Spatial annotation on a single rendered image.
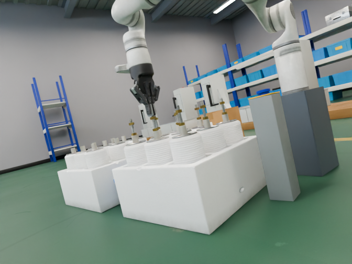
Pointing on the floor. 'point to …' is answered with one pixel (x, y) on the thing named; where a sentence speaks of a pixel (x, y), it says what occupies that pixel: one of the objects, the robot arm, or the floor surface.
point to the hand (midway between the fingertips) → (151, 110)
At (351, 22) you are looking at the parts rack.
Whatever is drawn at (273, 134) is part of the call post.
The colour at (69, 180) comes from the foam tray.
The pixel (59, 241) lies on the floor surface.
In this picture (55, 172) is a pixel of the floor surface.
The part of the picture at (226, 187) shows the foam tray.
